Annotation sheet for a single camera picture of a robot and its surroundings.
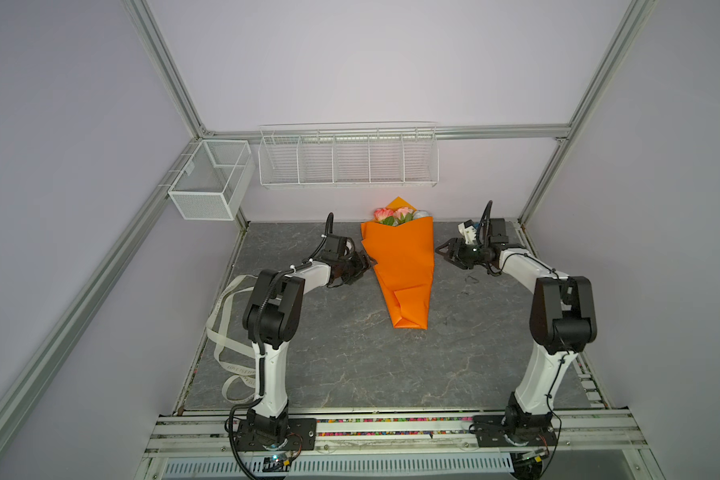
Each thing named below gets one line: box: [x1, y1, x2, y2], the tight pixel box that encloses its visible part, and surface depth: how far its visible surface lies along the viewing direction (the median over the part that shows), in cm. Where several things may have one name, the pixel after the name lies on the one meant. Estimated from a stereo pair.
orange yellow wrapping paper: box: [360, 196, 435, 330], surface depth 107 cm
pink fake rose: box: [373, 208, 395, 222], surface depth 118 cm
